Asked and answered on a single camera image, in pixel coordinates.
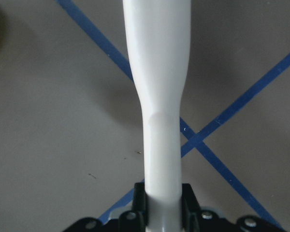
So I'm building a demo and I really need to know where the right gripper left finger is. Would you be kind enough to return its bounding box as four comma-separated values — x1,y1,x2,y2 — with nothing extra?
118,182,149,232

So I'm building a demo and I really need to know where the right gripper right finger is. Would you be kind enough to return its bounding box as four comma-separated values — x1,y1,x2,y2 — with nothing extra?
181,184,220,232

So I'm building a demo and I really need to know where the white hand brush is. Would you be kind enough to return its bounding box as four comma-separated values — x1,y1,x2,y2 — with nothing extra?
123,0,191,232

